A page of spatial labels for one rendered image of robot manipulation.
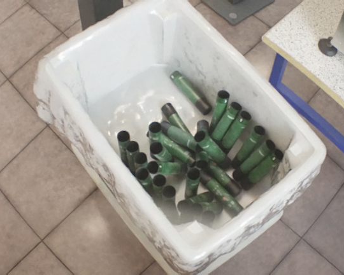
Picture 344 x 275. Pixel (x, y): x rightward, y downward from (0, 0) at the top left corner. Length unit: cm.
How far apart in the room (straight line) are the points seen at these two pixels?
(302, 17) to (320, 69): 17
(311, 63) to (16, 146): 121
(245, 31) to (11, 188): 119
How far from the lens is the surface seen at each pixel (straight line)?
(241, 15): 218
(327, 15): 127
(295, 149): 111
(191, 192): 120
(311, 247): 176
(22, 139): 192
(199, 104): 135
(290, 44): 116
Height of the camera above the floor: 164
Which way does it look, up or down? 63 degrees down
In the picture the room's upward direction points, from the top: 4 degrees clockwise
